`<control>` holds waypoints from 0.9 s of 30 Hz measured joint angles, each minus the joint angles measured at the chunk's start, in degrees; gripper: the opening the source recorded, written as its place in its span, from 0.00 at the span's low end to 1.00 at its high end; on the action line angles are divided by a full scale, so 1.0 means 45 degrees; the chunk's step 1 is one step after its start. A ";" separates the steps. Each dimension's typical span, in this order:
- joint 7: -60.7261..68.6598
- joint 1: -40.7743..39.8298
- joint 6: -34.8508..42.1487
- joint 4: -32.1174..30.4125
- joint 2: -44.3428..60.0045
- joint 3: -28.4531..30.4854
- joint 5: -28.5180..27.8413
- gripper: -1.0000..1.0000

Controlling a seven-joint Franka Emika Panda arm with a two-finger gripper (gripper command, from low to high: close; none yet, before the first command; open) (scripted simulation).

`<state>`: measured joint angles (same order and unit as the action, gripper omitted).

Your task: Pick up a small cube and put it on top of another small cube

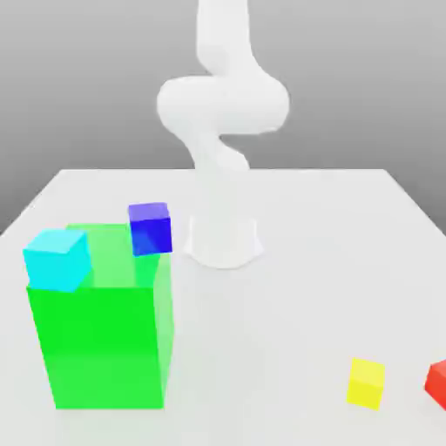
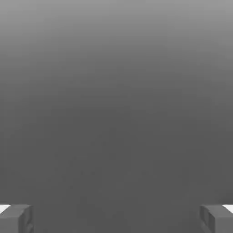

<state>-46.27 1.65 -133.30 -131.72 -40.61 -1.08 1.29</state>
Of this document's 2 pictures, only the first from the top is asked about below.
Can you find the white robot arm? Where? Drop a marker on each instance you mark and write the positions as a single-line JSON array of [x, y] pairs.
[[223, 104]]

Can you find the small blue cube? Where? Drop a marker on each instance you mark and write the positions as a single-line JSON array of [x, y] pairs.
[[150, 231]]

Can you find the small cyan cube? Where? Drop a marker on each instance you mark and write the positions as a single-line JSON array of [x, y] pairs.
[[57, 259]]

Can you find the small yellow cube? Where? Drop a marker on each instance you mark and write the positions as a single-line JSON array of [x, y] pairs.
[[366, 383]]

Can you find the small red cube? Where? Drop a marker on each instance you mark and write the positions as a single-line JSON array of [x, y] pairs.
[[437, 383]]

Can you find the large green box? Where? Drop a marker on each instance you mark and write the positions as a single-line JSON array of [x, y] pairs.
[[101, 341]]

